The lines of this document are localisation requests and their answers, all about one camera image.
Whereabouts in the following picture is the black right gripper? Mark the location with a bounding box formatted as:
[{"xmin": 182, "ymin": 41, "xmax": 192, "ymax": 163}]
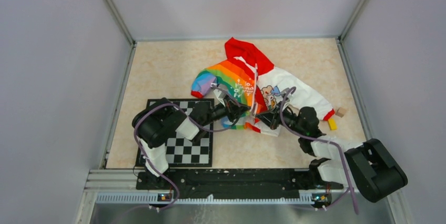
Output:
[{"xmin": 256, "ymin": 100, "xmax": 306, "ymax": 136}]

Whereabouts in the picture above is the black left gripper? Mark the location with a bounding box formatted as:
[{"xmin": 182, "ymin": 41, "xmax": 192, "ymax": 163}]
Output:
[{"xmin": 200, "ymin": 95, "xmax": 251, "ymax": 127}]

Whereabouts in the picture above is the rainbow and white kids jacket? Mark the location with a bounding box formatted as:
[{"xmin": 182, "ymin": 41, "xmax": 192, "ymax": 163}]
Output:
[{"xmin": 191, "ymin": 37, "xmax": 335, "ymax": 136}]

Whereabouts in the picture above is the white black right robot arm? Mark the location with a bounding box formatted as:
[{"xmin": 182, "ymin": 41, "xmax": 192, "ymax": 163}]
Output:
[{"xmin": 256, "ymin": 107, "xmax": 408, "ymax": 202}]

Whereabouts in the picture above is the yellow small block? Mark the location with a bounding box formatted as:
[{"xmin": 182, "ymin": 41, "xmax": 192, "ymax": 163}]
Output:
[{"xmin": 327, "ymin": 118, "xmax": 338, "ymax": 131}]

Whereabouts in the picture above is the beige wooden small block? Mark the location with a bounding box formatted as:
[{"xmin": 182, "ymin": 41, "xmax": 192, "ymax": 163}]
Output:
[{"xmin": 336, "ymin": 107, "xmax": 348, "ymax": 118}]

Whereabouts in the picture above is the black white checkerboard mat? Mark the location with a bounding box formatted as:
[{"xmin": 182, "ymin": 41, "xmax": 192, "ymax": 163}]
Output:
[{"xmin": 135, "ymin": 98, "xmax": 214, "ymax": 168}]

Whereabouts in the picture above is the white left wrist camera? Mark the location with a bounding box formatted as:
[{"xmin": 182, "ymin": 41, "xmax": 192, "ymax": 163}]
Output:
[{"xmin": 213, "ymin": 89, "xmax": 227, "ymax": 103}]

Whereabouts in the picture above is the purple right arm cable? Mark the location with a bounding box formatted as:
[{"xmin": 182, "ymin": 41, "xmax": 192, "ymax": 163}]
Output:
[{"xmin": 278, "ymin": 86, "xmax": 360, "ymax": 216}]

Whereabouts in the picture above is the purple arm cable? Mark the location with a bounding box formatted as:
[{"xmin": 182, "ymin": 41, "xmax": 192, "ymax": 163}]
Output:
[
  {"xmin": 278, "ymin": 86, "xmax": 360, "ymax": 216},
  {"xmin": 133, "ymin": 83, "xmax": 251, "ymax": 212}
]

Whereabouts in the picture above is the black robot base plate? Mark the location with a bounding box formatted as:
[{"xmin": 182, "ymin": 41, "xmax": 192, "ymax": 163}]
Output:
[{"xmin": 136, "ymin": 168, "xmax": 325, "ymax": 199}]

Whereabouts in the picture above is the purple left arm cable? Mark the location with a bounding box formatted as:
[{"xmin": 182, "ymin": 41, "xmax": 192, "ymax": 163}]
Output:
[{"xmin": 133, "ymin": 83, "xmax": 251, "ymax": 212}]

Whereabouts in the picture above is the aluminium frame rail front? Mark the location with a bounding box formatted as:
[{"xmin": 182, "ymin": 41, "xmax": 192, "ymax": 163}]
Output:
[{"xmin": 75, "ymin": 168, "xmax": 407, "ymax": 223}]

